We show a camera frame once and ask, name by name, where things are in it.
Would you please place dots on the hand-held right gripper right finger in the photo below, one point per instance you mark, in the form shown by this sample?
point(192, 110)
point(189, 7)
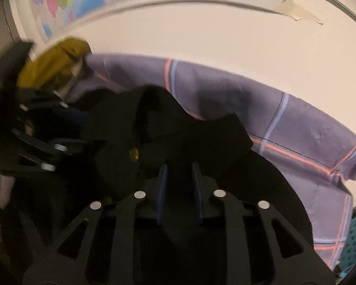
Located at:
point(197, 190)

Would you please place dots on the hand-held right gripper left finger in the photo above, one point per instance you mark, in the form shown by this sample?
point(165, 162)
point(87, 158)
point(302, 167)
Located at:
point(163, 190)

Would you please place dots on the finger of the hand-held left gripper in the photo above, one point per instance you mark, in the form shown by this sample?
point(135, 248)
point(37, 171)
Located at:
point(41, 151)
point(68, 115)

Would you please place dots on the black garment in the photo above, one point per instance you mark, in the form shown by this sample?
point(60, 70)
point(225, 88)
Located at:
point(210, 142)

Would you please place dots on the grey wooden door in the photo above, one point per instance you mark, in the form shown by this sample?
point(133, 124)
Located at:
point(3, 23)

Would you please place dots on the mustard yellow garment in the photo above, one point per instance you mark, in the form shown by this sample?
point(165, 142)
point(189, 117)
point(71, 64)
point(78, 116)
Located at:
point(53, 62)

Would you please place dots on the purple plaid bed sheet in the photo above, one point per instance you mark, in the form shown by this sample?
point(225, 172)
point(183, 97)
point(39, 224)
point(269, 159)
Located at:
point(299, 130)

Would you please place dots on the strip of clear tape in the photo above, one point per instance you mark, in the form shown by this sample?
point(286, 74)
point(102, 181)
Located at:
point(301, 12)

